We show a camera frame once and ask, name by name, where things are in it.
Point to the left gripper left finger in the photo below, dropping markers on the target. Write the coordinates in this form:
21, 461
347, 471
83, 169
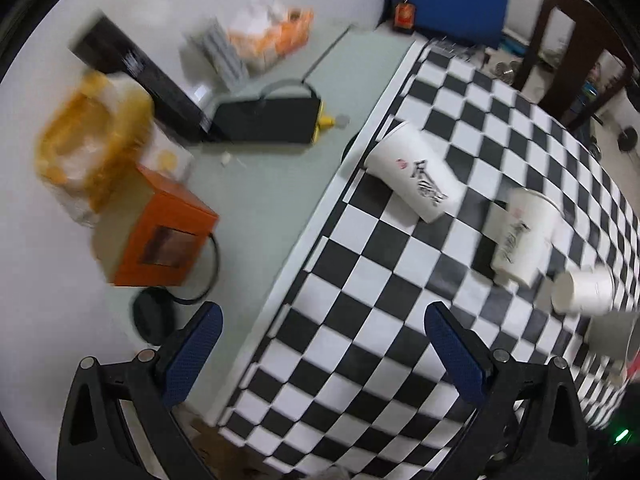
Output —
95, 441

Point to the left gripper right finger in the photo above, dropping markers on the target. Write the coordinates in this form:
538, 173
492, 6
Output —
527, 422

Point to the white paper cup with calligraphy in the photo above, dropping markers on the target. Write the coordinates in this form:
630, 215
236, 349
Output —
407, 163

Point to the black white checkered tablecloth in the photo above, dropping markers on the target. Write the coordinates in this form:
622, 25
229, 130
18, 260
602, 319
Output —
345, 374

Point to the orange box with window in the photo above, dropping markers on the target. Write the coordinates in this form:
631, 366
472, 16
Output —
151, 231

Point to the yellow plastic snack bag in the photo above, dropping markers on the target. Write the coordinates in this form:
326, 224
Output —
94, 138

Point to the dark wooden chair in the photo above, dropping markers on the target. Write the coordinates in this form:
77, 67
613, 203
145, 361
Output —
591, 36

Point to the long black box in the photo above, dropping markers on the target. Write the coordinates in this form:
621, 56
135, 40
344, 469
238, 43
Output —
104, 47

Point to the grey battery pack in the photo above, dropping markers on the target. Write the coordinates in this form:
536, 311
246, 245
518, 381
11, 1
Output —
213, 42

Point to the orange white tissue pack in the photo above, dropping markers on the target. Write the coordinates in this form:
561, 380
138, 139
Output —
264, 33

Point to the brown sauce bottle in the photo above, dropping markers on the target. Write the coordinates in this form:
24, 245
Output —
404, 17

